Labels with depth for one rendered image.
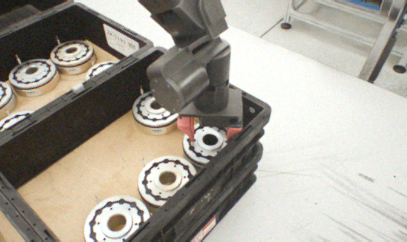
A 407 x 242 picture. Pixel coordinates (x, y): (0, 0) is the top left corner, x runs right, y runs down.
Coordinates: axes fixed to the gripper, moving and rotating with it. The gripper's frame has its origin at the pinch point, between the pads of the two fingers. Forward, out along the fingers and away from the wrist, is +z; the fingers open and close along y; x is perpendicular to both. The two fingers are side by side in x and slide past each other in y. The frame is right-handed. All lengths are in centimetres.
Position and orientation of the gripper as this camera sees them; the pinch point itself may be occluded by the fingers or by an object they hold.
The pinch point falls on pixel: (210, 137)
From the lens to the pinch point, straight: 61.8
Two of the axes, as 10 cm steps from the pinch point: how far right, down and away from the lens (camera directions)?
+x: 0.6, -7.3, 6.8
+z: 0.1, 6.8, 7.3
